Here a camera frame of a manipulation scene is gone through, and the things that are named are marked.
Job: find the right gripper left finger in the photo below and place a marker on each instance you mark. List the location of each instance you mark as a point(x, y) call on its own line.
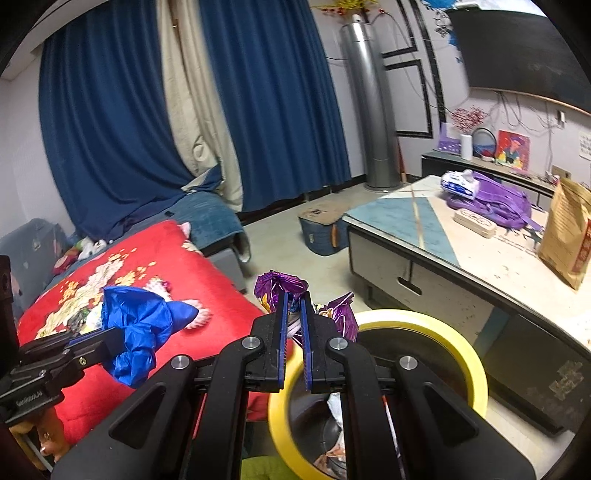
point(188, 420)

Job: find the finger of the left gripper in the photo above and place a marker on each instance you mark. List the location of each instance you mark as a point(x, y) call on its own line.
point(51, 376)
point(87, 338)

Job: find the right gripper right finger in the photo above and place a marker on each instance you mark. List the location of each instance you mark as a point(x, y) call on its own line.
point(401, 421)

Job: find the blue plastic bag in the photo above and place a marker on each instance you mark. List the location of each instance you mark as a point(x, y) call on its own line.
point(146, 325)

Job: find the purple candy wrapper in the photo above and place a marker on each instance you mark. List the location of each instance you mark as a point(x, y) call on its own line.
point(271, 284)

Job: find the white foam net sleeve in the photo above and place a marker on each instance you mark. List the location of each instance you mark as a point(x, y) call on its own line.
point(186, 314)

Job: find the green sleeve left forearm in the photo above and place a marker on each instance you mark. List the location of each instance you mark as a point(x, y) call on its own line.
point(266, 468)

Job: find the left hand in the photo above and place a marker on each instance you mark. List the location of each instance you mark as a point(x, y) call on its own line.
point(50, 430)

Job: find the plush toys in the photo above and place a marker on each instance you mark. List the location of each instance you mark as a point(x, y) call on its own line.
point(80, 251)

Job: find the grey sofa cushion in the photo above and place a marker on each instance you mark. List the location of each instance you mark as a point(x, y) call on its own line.
point(33, 249)

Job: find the red floral blanket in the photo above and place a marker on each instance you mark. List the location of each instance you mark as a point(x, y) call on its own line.
point(161, 250)

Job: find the coffee table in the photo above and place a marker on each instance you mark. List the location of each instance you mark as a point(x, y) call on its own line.
point(530, 329)

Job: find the blue denim sofa cover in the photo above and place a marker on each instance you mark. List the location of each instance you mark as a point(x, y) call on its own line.
point(214, 227)

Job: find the brown paper bag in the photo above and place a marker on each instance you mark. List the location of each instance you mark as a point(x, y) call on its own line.
point(565, 246)

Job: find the blue storage stool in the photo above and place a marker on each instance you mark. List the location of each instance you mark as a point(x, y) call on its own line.
point(323, 229)

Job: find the purple cloth bag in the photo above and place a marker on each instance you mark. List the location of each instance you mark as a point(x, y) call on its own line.
point(504, 205)

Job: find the tissue pack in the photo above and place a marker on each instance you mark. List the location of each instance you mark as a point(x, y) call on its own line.
point(463, 184)

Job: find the left blue curtain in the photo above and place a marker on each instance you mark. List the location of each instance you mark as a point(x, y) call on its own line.
point(105, 124)

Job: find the blue curtain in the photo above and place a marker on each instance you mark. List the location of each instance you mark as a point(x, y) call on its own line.
point(105, 124)
point(278, 98)

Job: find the black tv cabinet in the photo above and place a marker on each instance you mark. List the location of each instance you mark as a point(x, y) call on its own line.
point(539, 193)

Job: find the purple box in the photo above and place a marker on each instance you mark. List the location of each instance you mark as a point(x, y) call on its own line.
point(449, 139)

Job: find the colourful painting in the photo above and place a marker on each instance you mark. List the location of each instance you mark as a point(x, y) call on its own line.
point(513, 150)

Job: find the round mirror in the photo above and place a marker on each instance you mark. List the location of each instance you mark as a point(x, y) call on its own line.
point(484, 143)

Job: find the beige curtain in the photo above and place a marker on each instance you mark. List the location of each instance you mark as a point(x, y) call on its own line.
point(199, 128)

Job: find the silver tower air conditioner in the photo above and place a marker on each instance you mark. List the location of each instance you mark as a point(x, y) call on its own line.
point(373, 103)

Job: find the white vase red flowers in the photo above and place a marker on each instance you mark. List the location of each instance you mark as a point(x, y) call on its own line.
point(466, 121)

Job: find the white paper notice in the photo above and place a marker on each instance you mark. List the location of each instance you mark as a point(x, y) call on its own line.
point(585, 145)

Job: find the right blue curtain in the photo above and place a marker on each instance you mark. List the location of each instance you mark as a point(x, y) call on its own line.
point(278, 98)

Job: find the black curved television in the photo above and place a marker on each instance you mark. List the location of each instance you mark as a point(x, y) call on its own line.
point(521, 53)

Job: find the yellow artificial flowers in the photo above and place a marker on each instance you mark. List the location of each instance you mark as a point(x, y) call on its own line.
point(347, 8)

